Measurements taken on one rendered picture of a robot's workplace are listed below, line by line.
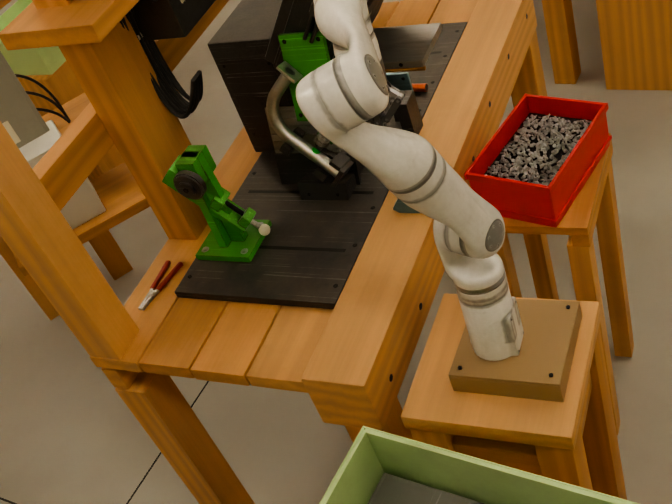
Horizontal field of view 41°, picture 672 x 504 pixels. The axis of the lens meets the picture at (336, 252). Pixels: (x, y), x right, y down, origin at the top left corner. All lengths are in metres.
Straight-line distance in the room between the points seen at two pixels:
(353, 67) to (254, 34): 1.07
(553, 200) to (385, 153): 0.80
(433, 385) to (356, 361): 0.16
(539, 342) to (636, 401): 1.05
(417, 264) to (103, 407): 1.69
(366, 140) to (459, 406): 0.63
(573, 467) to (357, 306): 0.53
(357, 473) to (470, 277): 0.39
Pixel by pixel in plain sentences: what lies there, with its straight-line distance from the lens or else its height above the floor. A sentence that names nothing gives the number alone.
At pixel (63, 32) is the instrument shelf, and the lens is 1.85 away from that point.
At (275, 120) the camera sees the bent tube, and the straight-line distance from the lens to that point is 2.12.
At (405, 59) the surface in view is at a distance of 2.10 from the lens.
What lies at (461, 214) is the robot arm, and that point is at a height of 1.27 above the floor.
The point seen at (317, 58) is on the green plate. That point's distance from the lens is 2.05.
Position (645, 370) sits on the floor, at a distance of 2.77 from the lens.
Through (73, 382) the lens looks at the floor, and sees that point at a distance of 3.48.
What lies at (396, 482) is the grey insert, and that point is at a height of 0.85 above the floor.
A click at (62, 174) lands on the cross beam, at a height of 1.24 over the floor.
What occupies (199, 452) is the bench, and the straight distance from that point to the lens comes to 2.34.
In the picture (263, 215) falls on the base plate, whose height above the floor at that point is 0.90.
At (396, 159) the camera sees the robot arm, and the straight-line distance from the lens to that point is 1.26.
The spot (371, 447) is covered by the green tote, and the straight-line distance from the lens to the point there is 1.59.
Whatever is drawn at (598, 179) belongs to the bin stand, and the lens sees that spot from 2.15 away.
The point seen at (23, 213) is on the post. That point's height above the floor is 1.31.
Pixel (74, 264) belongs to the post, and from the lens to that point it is 1.91.
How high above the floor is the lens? 2.17
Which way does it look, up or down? 40 degrees down
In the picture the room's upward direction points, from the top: 22 degrees counter-clockwise
